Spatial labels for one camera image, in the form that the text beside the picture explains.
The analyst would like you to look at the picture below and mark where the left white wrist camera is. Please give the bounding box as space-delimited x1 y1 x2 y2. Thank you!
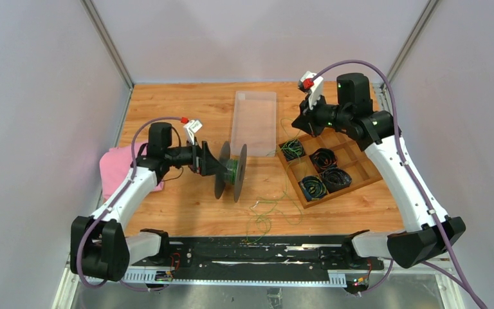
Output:
183 119 203 145

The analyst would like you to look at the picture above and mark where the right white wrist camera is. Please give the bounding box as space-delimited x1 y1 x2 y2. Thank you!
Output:
298 71 324 110

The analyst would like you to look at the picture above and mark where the translucent plastic tray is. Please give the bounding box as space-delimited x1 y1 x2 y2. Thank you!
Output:
230 91 277 157

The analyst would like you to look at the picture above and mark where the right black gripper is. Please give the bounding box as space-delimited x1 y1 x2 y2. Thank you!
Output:
291 91 349 138

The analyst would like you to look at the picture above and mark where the wooden compartment tray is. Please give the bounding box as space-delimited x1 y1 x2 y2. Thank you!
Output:
277 129 382 209

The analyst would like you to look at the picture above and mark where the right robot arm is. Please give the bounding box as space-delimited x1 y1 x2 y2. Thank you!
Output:
292 71 466 268

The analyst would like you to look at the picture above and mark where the dark grey perforated spool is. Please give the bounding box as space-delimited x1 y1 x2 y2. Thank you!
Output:
214 141 248 202

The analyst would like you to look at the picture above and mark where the green wire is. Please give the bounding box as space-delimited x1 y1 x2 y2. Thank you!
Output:
225 117 312 245

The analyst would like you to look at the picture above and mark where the pink cloth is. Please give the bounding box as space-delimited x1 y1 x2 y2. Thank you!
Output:
98 144 165 201

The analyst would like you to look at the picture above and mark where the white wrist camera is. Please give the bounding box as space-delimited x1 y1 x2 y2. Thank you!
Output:
183 119 203 145
298 71 324 110

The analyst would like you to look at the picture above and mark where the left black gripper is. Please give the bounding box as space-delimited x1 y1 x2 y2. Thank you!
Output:
165 137 227 176

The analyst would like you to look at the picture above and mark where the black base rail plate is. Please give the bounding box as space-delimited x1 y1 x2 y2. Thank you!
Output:
129 236 385 283

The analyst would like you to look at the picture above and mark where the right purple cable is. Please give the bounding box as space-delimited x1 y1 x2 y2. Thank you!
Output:
313 60 489 309

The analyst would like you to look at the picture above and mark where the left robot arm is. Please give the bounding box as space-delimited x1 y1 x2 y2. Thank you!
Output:
70 117 225 288

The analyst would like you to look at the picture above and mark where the coiled cable blue green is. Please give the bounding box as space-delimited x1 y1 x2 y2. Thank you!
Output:
280 139 305 162

